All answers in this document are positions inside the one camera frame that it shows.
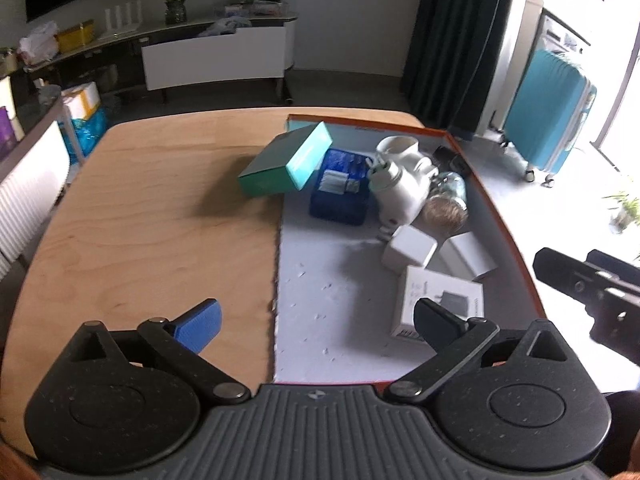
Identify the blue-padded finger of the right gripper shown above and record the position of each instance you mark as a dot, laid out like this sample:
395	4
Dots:
625	271

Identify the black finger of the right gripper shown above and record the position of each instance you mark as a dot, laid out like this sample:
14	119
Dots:
579	280

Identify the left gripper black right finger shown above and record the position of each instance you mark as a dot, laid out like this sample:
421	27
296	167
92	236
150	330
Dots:
456	343

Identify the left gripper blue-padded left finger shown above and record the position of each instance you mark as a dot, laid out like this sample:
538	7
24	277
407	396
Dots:
175	348

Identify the white charger cube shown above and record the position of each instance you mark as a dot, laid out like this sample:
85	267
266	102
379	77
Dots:
465	257
406	246

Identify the blue-capped toothpick jar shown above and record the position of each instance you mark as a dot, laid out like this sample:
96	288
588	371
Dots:
445	208

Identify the clear and white faucet filter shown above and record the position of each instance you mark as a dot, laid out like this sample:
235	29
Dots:
400	187

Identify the black power adapter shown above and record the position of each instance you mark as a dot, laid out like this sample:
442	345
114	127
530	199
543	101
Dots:
447	159

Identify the teal and white carton box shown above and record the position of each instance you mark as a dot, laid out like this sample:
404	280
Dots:
287	162

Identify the white smart plug device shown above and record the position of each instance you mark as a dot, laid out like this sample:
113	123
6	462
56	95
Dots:
405	151

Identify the person's right hand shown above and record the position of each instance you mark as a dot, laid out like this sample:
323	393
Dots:
619	458

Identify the small plant by window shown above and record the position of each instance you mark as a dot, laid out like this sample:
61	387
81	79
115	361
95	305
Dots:
626	210

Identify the orange-rimmed white cardboard tray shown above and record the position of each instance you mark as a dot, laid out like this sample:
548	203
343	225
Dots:
335	299

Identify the teal hard-shell suitcase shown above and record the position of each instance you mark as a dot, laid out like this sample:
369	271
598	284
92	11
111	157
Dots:
547	115

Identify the white ribbed side cabinet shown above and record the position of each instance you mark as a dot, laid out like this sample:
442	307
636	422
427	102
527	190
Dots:
33	175

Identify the blue plastic bag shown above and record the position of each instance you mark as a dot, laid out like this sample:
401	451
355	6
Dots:
88	132

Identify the white appliance behind suitcase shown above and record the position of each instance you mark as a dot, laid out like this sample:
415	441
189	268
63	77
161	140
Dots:
532	26

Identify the white and yellow cardboard box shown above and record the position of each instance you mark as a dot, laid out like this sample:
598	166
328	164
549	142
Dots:
82	101

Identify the purple box on counter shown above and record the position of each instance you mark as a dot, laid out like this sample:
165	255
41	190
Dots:
7	134

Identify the dark green curtain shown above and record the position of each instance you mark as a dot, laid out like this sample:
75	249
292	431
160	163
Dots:
452	59

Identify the white and black TV cabinet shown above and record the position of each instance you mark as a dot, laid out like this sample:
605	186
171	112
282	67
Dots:
158	57

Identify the white router with antennas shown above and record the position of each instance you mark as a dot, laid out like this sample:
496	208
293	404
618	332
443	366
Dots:
122	20

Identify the yellow tin box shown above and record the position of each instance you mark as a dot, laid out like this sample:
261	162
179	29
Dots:
76	37

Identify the white plastic bag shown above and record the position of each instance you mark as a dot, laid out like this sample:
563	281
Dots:
40	45

